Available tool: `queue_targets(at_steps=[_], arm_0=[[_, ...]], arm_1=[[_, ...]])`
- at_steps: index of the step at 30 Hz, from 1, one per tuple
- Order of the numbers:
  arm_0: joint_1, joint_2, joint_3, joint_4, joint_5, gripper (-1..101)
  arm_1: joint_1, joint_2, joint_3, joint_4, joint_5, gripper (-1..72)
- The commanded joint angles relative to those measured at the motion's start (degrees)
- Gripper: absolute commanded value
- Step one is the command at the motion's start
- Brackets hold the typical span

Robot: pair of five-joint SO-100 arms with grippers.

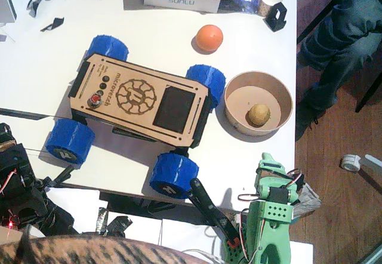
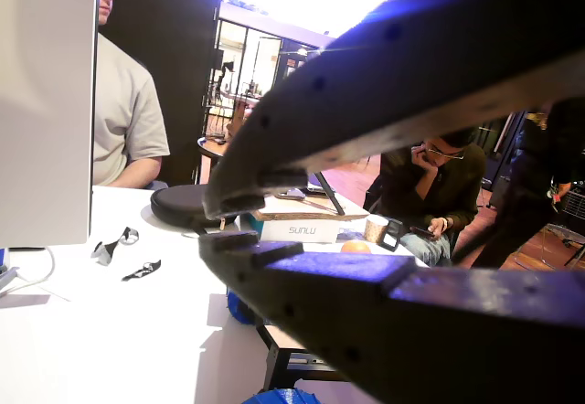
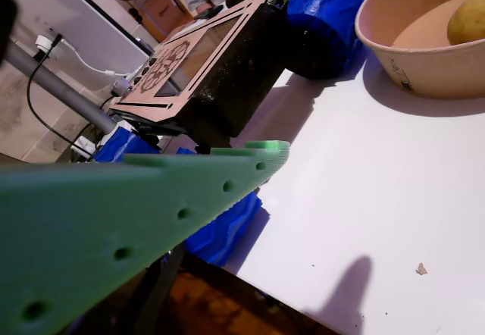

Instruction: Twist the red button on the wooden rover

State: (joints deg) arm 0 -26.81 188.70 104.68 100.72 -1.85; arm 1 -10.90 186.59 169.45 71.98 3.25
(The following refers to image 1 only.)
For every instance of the dark rover display panel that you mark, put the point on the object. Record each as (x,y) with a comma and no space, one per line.
(174,110)

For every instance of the shiny blue foil bag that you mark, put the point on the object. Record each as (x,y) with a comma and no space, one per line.
(238,4)

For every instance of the black chair leg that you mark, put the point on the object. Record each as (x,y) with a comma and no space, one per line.
(368,93)
(316,22)

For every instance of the person in dark jeans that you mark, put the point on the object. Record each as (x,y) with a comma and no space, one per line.
(343,37)

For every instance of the brown striped textile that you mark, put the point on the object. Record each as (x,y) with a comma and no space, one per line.
(89,250)

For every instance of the black round disc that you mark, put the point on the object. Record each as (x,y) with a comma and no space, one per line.
(101,93)

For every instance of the blue rover wheel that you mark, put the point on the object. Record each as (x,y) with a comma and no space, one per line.
(70,140)
(207,80)
(174,173)
(109,46)

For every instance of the black bar clamp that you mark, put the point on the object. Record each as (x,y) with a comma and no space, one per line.
(209,204)

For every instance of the white SUNLU box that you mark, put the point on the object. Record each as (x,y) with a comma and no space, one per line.
(179,4)

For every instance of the orange ball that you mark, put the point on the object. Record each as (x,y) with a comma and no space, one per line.
(209,38)

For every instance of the black printed holder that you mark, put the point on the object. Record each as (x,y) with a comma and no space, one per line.
(273,20)

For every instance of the wooden microrover vehicle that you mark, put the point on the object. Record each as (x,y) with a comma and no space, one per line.
(134,96)

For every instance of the black plastic bracket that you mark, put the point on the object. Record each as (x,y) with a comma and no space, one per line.
(55,23)

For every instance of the white tape roll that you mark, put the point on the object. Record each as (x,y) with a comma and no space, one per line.
(350,163)

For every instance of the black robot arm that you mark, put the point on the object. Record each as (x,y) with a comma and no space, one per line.
(27,192)

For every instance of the black table clamp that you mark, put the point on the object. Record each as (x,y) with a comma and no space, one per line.
(62,175)

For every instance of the white grey box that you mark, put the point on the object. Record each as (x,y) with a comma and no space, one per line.
(6,4)

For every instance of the dark shoe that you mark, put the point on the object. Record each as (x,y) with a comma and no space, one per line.
(307,120)

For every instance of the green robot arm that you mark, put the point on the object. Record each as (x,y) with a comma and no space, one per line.
(268,234)

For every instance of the brown paper bowl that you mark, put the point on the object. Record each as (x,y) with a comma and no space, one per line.
(235,108)

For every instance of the white stick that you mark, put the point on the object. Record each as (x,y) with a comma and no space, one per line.
(373,160)

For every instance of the yellowish potato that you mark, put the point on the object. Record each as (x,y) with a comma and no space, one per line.
(258,114)

